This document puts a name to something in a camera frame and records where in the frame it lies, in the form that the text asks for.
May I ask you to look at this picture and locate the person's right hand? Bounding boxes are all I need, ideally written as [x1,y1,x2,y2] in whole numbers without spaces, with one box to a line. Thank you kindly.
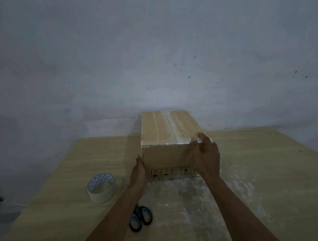
[190,132,221,183]

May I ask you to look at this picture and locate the person's left hand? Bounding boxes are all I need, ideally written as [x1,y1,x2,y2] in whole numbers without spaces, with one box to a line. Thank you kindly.
[129,154,146,197]

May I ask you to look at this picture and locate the brown cardboard box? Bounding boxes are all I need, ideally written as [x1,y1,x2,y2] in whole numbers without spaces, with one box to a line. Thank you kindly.
[140,110,215,182]

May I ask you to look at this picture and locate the clear tape roll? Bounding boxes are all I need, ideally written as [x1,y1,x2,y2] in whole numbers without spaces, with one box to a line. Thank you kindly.
[86,172,116,204]

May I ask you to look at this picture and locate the black handled scissors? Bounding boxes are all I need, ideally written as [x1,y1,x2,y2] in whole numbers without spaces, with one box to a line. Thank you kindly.
[129,204,153,233]

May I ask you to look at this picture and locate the person's right forearm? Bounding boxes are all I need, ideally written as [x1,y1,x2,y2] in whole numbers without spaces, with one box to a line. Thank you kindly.
[205,175,280,241]

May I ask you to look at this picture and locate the person's left forearm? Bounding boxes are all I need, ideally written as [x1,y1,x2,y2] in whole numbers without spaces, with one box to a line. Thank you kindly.
[85,190,143,241]

